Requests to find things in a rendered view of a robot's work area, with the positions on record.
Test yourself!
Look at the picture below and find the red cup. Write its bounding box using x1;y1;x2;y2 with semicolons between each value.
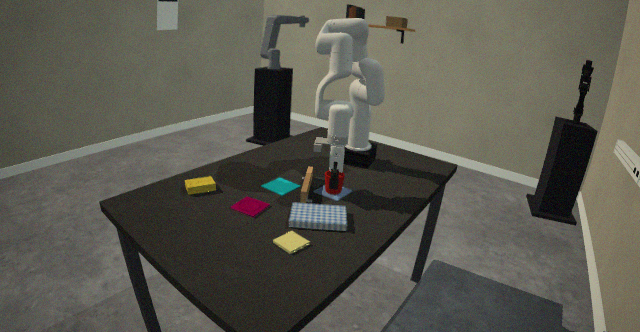
325;171;345;195

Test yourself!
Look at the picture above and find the yellow sponge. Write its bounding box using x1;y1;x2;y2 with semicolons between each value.
185;176;216;195

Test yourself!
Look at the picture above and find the blue and white checked towel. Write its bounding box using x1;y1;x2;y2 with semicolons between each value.
289;203;347;231

